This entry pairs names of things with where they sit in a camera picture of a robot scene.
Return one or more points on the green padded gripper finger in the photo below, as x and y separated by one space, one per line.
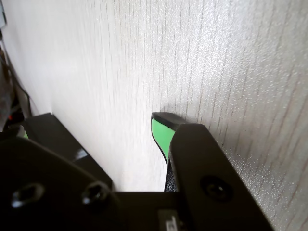
211 168

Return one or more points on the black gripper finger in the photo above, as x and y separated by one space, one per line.
48 187

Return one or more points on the dark equipment with red spot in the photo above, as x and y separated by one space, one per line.
9 108

